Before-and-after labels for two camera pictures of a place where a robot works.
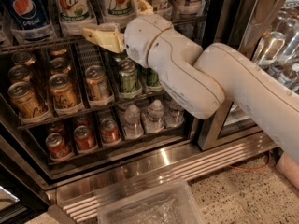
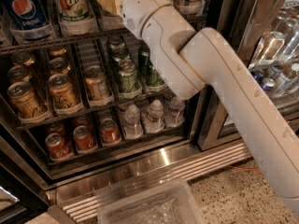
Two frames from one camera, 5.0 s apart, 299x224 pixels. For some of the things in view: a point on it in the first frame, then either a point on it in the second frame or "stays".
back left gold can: [23, 57] stays
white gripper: [140, 37] -> [135, 7]
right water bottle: [174, 116] stays
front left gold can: [25, 102] stays
